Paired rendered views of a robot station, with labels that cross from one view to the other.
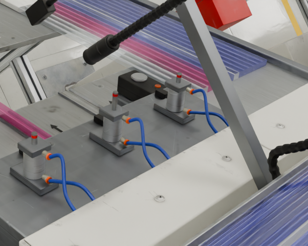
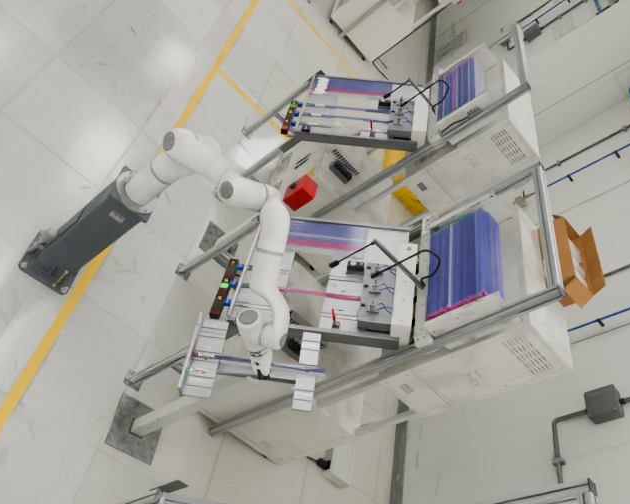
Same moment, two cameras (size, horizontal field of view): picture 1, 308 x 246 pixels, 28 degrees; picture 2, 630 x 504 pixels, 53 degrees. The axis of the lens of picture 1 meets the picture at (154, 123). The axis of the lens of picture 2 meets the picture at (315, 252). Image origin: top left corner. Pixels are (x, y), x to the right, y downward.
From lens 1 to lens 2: 2.10 m
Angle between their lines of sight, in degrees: 26
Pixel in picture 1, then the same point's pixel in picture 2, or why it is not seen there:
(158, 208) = (405, 303)
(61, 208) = (385, 313)
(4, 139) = (336, 302)
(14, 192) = (372, 315)
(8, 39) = (287, 265)
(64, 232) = (396, 318)
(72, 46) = (202, 220)
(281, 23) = (270, 132)
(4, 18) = not seen: hidden behind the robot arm
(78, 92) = (333, 275)
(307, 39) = (323, 166)
